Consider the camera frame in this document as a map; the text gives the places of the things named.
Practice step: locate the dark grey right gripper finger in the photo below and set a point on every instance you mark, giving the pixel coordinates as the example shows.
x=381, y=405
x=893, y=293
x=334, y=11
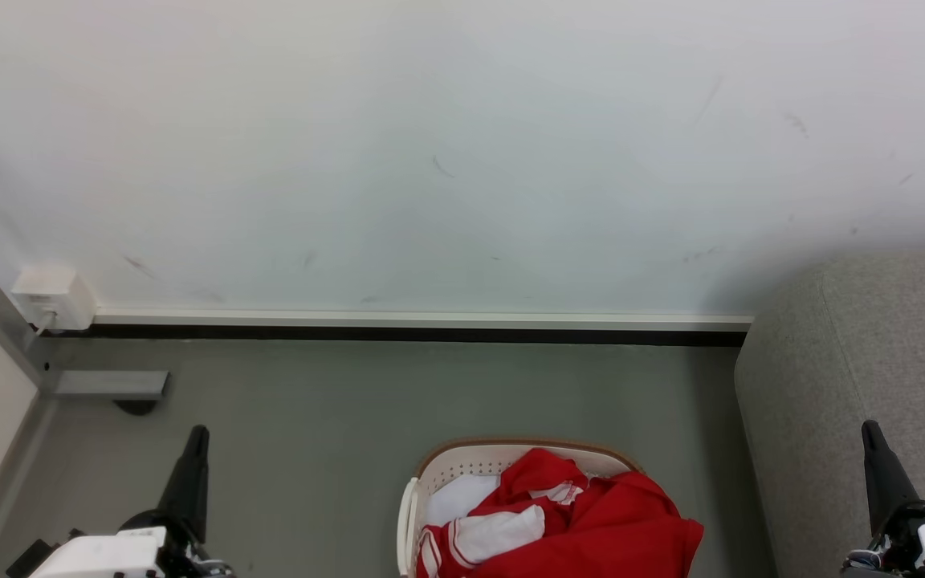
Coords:
x=884, y=478

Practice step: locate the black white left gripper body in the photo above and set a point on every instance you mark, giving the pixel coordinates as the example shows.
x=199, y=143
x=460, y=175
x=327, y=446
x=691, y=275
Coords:
x=101, y=555

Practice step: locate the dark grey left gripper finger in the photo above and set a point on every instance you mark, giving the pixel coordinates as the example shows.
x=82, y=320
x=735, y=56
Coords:
x=188, y=482

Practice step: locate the red and white garment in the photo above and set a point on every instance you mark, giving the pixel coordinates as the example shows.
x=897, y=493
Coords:
x=615, y=530

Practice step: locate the grey fabric sofa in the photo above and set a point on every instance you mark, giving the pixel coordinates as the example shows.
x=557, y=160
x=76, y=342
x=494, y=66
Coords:
x=856, y=385

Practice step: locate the black round foot pad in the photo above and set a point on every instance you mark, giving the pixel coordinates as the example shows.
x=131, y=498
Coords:
x=136, y=406

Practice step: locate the grey metal foot bar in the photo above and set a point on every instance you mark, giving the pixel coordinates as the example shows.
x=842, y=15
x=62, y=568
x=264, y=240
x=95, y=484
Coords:
x=109, y=384

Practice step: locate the cream perforated laundry basket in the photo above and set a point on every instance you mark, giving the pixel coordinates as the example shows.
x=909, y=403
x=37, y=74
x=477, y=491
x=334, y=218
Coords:
x=462, y=459

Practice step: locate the white and black baseboard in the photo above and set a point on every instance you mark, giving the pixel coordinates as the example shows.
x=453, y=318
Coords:
x=430, y=325

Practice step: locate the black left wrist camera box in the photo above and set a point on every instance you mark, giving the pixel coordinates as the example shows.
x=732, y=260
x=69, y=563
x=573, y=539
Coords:
x=29, y=560

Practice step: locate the white wall socket box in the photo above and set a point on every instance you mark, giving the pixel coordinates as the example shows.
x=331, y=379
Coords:
x=51, y=293

